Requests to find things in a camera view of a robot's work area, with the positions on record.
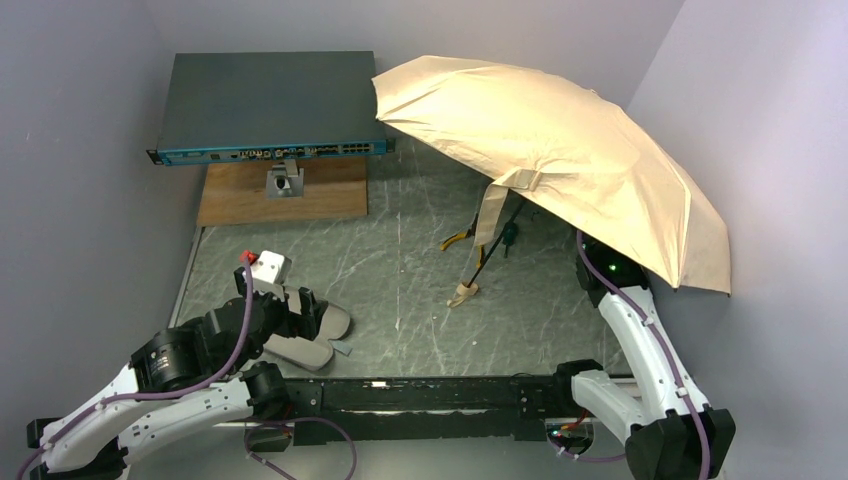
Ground pink umbrella case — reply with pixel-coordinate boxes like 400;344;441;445
264;303;352;371

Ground beige umbrella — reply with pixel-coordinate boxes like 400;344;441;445
373;55;732;294

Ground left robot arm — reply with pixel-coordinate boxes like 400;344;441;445
17;264;351;479

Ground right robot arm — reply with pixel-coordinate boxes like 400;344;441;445
554;232;736;479

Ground wooden board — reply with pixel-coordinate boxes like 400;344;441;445
196;157;368;227

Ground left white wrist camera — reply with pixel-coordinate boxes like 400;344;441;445
234;250;292;299

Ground aluminium frame rail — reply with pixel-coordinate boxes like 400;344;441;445
105;376;727;480

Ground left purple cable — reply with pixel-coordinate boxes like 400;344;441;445
16;254;256;480

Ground grey metal stand bracket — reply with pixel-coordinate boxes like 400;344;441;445
265;159;304;199

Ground grey blue network switch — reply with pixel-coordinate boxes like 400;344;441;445
147;51;396;166

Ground yellow handled pliers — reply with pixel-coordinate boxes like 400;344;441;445
439;214;486;268

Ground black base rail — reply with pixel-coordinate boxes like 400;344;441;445
248;373;594;446

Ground green handled screwdriver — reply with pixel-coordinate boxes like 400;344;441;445
502;221;520;258

